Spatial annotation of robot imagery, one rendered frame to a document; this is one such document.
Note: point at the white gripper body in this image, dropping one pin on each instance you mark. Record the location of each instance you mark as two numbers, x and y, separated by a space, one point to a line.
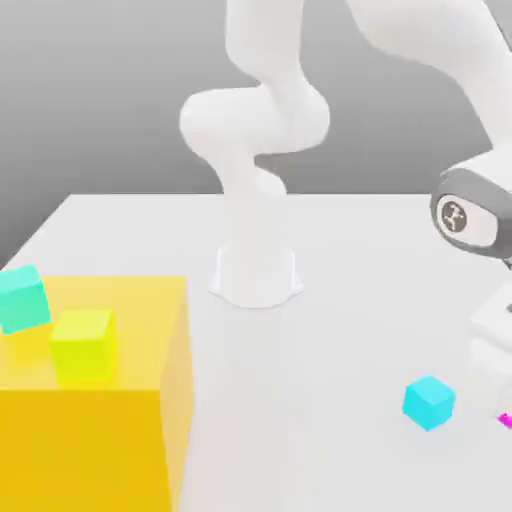
494 320

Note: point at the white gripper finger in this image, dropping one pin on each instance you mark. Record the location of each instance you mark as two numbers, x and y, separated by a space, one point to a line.
486 376

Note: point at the small magenta cube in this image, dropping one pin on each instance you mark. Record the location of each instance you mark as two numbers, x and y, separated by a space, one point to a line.
506 420

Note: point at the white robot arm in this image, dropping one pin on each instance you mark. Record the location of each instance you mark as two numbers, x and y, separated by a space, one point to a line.
256 120

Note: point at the small cyan cube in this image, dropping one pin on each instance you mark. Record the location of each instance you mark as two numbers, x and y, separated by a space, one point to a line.
428 402

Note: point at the small lime yellow cube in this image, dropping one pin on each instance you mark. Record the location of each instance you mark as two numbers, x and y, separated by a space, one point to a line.
82 346

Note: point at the small teal cube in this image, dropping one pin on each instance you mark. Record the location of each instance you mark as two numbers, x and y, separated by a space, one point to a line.
22 300

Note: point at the large yellow box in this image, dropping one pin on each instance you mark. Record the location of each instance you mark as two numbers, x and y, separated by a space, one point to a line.
80 448

